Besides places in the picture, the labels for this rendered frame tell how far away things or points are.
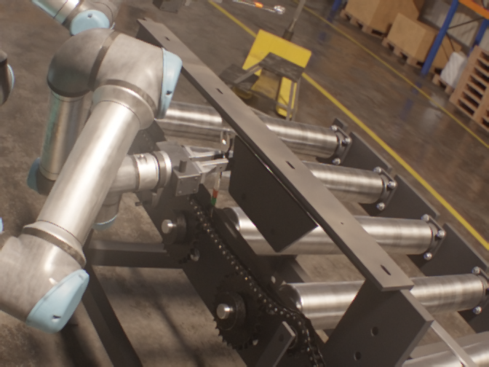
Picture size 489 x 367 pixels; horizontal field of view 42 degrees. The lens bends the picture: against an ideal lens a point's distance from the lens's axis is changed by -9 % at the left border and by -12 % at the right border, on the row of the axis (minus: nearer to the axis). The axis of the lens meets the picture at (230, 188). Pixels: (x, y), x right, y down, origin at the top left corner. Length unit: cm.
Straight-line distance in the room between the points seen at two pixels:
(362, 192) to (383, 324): 116
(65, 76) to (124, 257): 135
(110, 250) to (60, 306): 146
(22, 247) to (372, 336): 63
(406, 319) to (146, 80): 60
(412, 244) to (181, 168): 98
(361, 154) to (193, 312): 95
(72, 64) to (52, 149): 26
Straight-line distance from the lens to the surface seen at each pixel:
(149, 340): 263
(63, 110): 129
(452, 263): 226
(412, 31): 1147
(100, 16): 132
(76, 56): 117
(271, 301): 135
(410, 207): 238
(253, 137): 144
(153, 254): 251
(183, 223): 161
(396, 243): 209
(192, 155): 148
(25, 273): 98
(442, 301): 191
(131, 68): 114
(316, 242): 185
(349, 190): 228
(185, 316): 284
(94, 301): 216
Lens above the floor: 166
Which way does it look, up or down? 25 degrees down
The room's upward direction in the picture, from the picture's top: 25 degrees clockwise
